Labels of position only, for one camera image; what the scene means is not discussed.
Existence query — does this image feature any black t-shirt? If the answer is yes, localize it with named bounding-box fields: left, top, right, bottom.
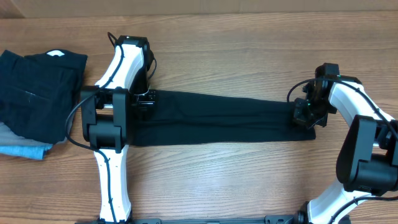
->
left=132, top=90, right=316, bottom=147

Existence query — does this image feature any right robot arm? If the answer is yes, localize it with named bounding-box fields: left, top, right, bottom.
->
left=290, top=63, right=397, bottom=223

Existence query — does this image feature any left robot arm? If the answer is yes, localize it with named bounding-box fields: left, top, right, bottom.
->
left=81, top=34, right=155, bottom=223

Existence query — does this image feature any folded black garment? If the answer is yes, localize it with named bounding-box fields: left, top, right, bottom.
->
left=1, top=50, right=88, bottom=144

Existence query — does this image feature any folded blue garment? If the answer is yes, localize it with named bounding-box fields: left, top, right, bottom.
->
left=1, top=144, right=52, bottom=160

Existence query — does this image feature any folded grey garment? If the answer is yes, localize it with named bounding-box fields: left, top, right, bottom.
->
left=0, top=99, right=78, bottom=147

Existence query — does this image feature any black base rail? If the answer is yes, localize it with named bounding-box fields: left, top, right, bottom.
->
left=74, top=214, right=299, bottom=224

